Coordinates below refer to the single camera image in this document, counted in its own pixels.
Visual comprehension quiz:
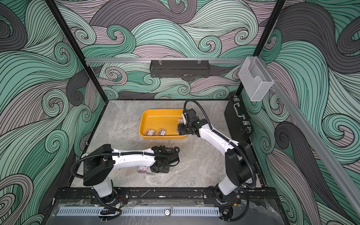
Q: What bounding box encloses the paper clip box removed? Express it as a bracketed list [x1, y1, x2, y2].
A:
[138, 166, 148, 174]
[146, 167, 156, 175]

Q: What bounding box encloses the yellow plastic storage tray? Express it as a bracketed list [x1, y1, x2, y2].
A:
[139, 109, 187, 140]

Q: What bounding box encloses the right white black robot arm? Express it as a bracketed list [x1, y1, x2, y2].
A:
[178, 99, 257, 203]

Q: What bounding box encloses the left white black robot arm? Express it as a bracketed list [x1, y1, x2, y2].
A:
[70, 144, 180, 222]

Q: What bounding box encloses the paper clip box barcode side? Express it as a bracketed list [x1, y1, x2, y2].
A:
[158, 128, 167, 136]

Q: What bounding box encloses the paper clip box top left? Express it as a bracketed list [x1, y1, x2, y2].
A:
[146, 129, 157, 136]

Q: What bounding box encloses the black briefcase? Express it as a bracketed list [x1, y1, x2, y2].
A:
[224, 95, 254, 145]

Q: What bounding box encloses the aluminium rail back wall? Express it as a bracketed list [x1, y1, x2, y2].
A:
[85, 57, 245, 64]

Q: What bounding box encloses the aluminium rail wall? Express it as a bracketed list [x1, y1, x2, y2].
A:
[85, 57, 245, 64]
[259, 59, 360, 215]

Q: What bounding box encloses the black wall-mounted tray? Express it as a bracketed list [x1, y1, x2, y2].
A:
[150, 61, 210, 78]

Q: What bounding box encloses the white slotted cable duct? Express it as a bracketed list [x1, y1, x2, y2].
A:
[56, 206, 220, 217]

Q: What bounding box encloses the clear acrylic wall holder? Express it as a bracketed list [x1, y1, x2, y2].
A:
[238, 57, 274, 102]

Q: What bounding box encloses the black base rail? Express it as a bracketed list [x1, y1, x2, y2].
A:
[52, 187, 280, 206]

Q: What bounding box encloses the aluminium rail right wall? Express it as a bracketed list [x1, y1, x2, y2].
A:
[259, 59, 360, 215]

